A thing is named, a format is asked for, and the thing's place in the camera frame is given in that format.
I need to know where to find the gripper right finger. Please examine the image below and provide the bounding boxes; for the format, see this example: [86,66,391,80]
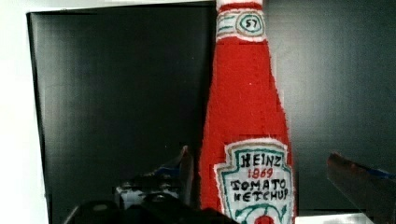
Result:
[327,153,396,224]

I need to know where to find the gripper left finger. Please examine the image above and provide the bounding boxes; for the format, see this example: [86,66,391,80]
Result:
[114,146,194,209]

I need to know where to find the red felt ketchup bottle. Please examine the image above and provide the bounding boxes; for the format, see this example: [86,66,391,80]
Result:
[199,0,296,224]

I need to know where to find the black toy oven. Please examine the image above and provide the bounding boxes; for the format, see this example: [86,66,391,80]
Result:
[27,0,396,224]

